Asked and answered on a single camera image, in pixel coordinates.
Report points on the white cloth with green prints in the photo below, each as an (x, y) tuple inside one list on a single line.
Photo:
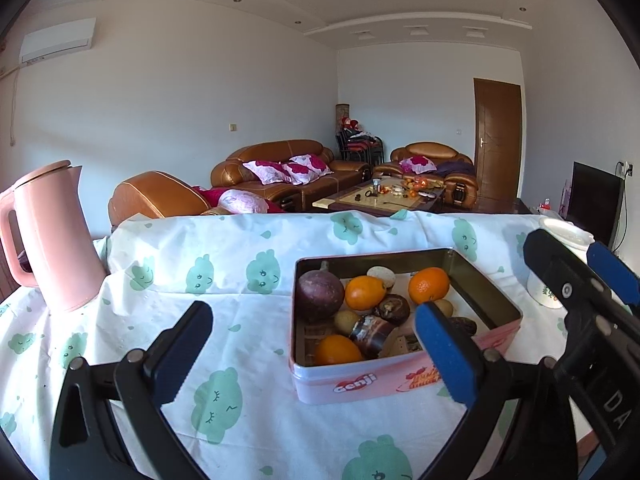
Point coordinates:
[(238, 413)]

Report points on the small orange kumquat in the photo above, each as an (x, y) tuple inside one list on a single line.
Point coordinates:
[(445, 306)]

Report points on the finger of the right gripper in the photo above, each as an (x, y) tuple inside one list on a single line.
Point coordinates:
[(555, 264), (621, 279)]

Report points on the purple passion fruit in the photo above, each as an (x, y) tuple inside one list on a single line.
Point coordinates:
[(319, 294)]

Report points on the pink floral cushion, left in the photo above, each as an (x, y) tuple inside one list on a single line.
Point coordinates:
[(268, 172)]

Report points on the brown leather armchair, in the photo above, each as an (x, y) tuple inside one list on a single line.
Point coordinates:
[(157, 195), (436, 163)]

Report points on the white air conditioner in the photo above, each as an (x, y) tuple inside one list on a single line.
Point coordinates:
[(57, 40)]

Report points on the wooden coffee table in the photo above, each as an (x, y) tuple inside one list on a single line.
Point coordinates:
[(385, 196)]

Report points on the orange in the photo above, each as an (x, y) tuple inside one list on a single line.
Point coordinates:
[(364, 292), (429, 284), (336, 349)]

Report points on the pink electric kettle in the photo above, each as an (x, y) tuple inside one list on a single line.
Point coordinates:
[(45, 237)]

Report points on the brown wooden door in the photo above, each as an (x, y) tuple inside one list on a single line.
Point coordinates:
[(498, 138)]

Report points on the pink cushion on far armchair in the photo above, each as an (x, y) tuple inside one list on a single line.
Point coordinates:
[(417, 164)]

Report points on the dark brown round fruit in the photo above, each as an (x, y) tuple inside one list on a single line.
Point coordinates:
[(393, 309)]

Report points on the brown leather armchair, far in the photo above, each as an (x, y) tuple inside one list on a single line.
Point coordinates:
[(436, 163)]

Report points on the brown leather armchair, near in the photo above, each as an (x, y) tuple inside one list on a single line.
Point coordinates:
[(157, 195)]

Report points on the pink floral cushion, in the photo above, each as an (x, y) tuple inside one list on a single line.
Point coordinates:
[(305, 169), (268, 172)]

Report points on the pink floral cushion, right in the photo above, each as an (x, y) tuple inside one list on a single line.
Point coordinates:
[(305, 169)]

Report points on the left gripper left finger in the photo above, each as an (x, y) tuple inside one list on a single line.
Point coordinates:
[(86, 441)]

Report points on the black television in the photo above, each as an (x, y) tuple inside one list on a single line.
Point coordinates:
[(596, 200)]

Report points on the layered dessert cup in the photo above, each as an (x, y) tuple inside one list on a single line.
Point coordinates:
[(370, 334), (385, 275)]

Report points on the small yellow round fruit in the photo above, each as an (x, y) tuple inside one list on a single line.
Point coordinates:
[(345, 321)]

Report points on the brown leather three-seat sofa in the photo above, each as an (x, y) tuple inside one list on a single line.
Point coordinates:
[(231, 174)]

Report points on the light pink pillow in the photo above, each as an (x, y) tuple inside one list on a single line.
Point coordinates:
[(242, 202)]

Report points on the pink Genji tin box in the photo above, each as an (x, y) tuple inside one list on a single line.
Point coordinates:
[(395, 362)]

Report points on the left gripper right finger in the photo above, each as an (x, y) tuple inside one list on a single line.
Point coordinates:
[(540, 442)]

